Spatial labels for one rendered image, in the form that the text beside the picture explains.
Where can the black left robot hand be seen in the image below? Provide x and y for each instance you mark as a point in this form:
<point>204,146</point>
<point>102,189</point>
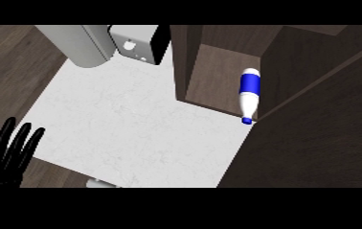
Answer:
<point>13,162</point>

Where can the dark brown wooden cabinet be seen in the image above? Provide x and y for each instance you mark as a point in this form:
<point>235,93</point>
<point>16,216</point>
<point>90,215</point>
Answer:
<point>211,70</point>

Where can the white blue-labelled water bottle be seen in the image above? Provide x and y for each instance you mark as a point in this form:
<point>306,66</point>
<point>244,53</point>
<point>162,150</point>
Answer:
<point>250,86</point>

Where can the dark brown cabinet door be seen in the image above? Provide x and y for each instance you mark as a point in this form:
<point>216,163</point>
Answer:
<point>306,143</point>

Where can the small pale grey rounded object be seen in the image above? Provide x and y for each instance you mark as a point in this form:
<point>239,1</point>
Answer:
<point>99,184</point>

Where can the pale grey rounded appliance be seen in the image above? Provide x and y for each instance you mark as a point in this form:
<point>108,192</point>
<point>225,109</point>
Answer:
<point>77,44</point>

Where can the grey appliance with black side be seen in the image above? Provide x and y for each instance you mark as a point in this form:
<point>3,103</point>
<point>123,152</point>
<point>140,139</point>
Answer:
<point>133,42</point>

